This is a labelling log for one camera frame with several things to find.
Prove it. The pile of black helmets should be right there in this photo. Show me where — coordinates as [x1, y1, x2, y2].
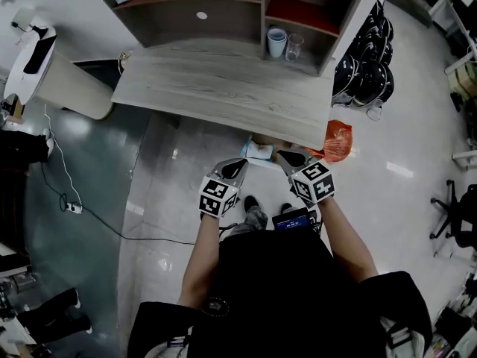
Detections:
[331, 0, 396, 108]

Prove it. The person's left forearm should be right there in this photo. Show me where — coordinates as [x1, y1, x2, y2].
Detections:
[177, 211, 221, 310]

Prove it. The white office desk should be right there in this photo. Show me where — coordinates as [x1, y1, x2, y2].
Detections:
[428, 0, 477, 75]

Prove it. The white cable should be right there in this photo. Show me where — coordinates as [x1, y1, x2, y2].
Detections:
[43, 104, 83, 209]

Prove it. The black cloth item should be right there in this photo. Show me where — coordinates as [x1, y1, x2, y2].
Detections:
[22, 35, 57, 75]

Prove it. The clear drinking glass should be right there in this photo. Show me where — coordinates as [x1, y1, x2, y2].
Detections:
[285, 33, 305, 63]

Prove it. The black cable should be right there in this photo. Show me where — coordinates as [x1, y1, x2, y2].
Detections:
[40, 161, 198, 246]

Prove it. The metal ring hook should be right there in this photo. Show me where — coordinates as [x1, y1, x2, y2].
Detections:
[118, 50, 134, 75]

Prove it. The chest-mounted screen device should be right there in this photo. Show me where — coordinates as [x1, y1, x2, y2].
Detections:
[271, 207, 312, 231]

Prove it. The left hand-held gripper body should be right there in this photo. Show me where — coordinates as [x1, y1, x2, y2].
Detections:
[198, 157, 250, 220]

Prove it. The round white side table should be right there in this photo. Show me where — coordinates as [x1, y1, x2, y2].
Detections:
[3, 24, 114, 121]

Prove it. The clear plastic bag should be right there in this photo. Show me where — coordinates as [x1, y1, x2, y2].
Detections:
[366, 100, 385, 122]

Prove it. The person's black top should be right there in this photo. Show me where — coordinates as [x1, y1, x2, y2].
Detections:
[127, 228, 434, 358]

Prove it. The black office chair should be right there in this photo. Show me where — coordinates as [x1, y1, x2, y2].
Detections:
[429, 179, 477, 252]

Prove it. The grey wooden desk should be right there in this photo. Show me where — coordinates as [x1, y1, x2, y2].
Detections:
[111, 37, 333, 151]

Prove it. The wooden desk shelf unit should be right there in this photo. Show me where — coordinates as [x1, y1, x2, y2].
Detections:
[86, 0, 389, 77]

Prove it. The orange plastic bag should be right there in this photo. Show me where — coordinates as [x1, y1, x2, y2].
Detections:
[306, 119, 353, 164]

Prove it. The blue and white packet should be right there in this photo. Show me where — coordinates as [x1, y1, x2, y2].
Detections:
[241, 141, 278, 162]

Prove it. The person's left shoe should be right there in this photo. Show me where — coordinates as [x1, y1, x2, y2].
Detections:
[243, 195, 262, 216]

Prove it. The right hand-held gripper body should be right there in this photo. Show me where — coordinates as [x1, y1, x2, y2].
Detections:
[277, 148, 335, 209]

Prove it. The person's right forearm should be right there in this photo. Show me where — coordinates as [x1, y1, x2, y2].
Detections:
[318, 195, 379, 285]

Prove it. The white cup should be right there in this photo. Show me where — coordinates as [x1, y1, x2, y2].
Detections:
[266, 27, 288, 59]

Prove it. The person's grey trouser leg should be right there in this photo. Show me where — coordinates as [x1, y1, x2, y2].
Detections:
[226, 205, 270, 242]

